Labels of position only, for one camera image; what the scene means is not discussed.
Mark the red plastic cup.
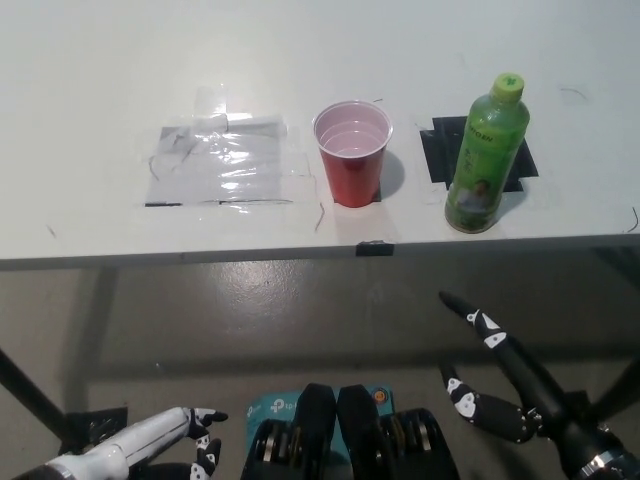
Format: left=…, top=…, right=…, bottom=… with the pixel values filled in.
left=312, top=100, right=395, bottom=207

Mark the teal tp-link box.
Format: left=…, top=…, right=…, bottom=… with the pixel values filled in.
left=244, top=383, right=399, bottom=451

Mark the small black tape strip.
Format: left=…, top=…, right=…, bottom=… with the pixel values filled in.
left=354, top=240, right=395, bottom=258

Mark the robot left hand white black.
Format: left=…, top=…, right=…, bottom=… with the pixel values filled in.
left=49, top=406, right=230, bottom=480

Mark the black table leg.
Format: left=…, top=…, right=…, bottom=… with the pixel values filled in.
left=0, top=347, right=84, bottom=454

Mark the green tea plastic bottle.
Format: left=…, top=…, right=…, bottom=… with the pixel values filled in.
left=444, top=73, right=531, bottom=235

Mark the black tape square patch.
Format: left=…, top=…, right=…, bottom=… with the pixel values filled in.
left=418, top=116, right=540, bottom=194

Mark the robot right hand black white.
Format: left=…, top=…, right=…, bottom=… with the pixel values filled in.
left=438, top=292, right=621, bottom=476

